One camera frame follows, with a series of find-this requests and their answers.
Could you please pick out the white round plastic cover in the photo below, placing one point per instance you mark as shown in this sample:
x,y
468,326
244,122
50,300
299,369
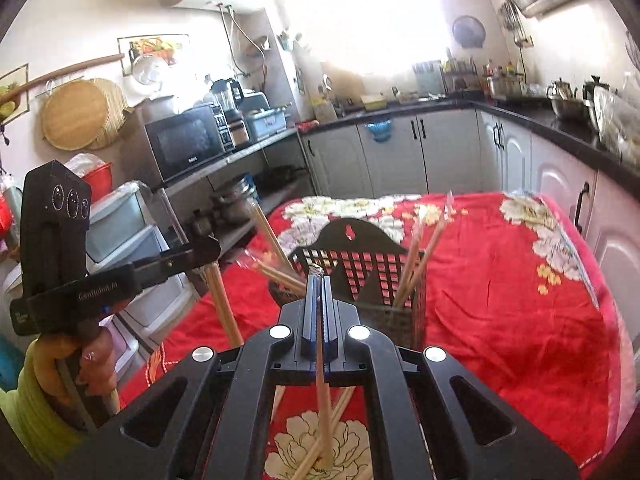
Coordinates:
x,y
149,70

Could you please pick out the round woven bamboo mat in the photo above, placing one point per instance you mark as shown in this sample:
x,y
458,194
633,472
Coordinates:
x,y
117,110

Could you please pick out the person's left hand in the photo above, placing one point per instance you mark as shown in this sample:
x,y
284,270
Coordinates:
x,y
45,365

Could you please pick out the steel basin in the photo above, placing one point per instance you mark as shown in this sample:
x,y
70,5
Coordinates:
x,y
570,109

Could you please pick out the bunch of chopsticks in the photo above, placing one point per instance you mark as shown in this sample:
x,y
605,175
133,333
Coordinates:
x,y
415,260

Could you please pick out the round dark wall fan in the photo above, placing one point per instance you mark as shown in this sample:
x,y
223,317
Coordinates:
x,y
468,32

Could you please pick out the grey knife holder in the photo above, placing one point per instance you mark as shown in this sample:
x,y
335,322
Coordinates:
x,y
427,80

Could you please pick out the black blender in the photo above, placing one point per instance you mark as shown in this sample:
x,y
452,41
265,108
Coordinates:
x,y
227,100

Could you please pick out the single chopstick pair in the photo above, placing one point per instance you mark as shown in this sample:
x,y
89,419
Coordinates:
x,y
222,305
324,410

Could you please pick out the large fruit picture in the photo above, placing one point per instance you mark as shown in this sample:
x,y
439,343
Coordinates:
x,y
155,50

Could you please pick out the black plastic utensil basket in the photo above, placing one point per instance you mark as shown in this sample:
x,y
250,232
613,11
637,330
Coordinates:
x,y
372,265

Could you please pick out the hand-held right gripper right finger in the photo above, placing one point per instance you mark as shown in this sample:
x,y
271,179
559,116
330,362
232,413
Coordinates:
x,y
334,330

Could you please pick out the yellow container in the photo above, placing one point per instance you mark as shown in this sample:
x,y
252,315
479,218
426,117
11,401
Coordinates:
x,y
376,103

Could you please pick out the clear plastic bags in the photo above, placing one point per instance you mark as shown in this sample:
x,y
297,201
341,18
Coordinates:
x,y
617,120

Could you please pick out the blue plastic basket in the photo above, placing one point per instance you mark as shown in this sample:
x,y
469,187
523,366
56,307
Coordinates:
x,y
378,130

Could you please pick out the small steel kettle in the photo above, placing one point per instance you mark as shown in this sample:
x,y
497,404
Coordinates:
x,y
201,222

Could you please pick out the grey plastic crate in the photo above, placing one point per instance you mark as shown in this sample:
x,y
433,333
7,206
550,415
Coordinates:
x,y
265,125

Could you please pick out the red floral blanket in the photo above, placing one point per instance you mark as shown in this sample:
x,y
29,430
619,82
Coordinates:
x,y
500,310

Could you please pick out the small fruit picture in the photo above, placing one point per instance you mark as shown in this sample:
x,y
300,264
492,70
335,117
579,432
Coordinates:
x,y
12,90

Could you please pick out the plastic drawer unit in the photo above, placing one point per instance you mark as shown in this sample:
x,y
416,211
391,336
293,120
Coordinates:
x,y
117,230

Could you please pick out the black frying pan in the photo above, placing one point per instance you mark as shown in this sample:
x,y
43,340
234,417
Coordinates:
x,y
277,175

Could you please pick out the window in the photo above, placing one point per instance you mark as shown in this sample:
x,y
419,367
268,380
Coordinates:
x,y
370,20

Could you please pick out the metal shelf rack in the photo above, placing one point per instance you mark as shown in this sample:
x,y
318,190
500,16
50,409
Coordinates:
x,y
240,156

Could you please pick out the black microwave oven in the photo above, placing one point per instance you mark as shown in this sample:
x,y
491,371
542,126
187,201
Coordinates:
x,y
185,142

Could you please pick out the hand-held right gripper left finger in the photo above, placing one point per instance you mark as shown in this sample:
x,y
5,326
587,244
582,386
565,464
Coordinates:
x,y
307,330

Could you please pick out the steel cooking pot with lid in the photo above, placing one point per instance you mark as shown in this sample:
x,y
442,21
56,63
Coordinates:
x,y
505,87

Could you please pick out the person's left forearm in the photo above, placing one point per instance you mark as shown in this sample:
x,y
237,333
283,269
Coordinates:
x,y
30,425

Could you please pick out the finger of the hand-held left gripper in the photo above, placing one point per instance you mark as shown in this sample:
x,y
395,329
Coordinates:
x,y
175,262

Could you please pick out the stainless steel stockpot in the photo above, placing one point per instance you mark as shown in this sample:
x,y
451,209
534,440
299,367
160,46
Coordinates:
x,y
235,202

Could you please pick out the red plastic basin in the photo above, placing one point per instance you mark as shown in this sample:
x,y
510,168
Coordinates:
x,y
97,182

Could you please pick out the dark dish rack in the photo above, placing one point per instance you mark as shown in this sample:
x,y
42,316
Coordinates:
x,y
462,80

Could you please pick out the round bamboo tray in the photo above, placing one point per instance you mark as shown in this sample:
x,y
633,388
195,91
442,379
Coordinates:
x,y
75,115

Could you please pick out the hanging kitchen tools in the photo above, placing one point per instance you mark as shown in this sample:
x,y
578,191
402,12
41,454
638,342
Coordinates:
x,y
515,22

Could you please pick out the black countertop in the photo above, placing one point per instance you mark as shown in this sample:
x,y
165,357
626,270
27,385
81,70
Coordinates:
x,y
545,122

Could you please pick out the long wooden pole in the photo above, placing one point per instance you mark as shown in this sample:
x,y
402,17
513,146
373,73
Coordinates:
x,y
65,72

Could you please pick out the white plastic bag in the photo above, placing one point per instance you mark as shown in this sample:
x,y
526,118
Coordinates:
x,y
85,164

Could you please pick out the white lower cabinets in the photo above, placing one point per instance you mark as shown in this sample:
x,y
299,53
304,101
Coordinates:
x,y
450,155

